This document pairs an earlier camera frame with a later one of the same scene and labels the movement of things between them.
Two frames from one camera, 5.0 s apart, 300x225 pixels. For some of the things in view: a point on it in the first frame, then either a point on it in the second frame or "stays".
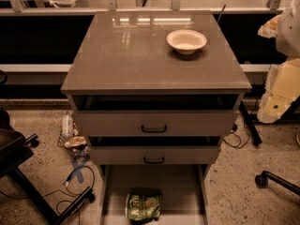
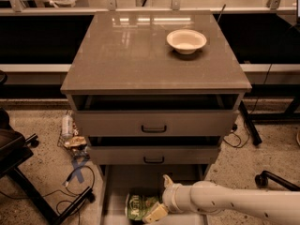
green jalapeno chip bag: [140, 207] stays
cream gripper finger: [270, 29] to [176, 198]
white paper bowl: [186, 40] stays
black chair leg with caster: [262, 182] stays
